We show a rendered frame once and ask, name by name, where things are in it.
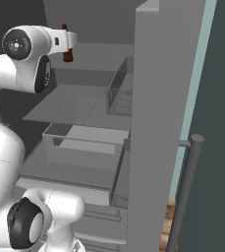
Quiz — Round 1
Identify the grey fridge door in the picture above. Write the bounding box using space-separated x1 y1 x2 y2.
126 0 207 252

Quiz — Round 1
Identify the glass fridge shelf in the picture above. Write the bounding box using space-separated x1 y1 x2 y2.
22 83 134 131

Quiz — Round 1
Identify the grey fridge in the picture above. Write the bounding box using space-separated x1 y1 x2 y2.
0 0 151 252

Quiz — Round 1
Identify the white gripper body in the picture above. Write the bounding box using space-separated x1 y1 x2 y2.
64 31 79 53

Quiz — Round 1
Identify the clear fridge door bin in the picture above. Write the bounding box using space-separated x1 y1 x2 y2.
105 55 135 118

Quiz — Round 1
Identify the brown soda bottle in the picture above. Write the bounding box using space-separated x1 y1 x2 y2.
61 22 75 64

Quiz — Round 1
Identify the dark grey fridge door handle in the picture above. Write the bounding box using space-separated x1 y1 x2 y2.
165 133 205 252

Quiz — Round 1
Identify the grey fridge drawer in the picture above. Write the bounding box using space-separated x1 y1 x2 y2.
41 122 132 172

